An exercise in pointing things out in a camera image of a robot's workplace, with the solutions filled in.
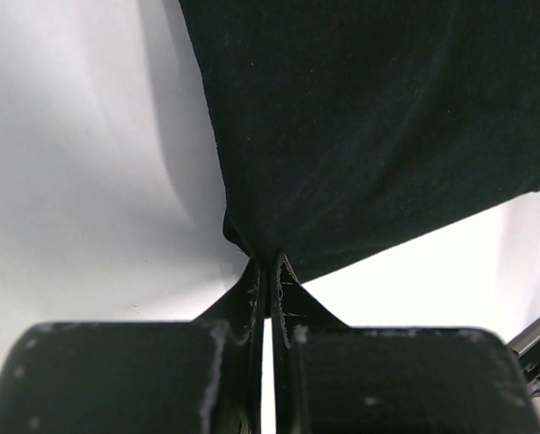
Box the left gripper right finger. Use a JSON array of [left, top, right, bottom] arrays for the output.
[[269, 255, 540, 434]]

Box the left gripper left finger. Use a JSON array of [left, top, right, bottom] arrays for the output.
[[0, 263, 266, 434]]

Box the black t-shirt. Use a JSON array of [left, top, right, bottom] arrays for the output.
[[181, 1, 540, 281]]

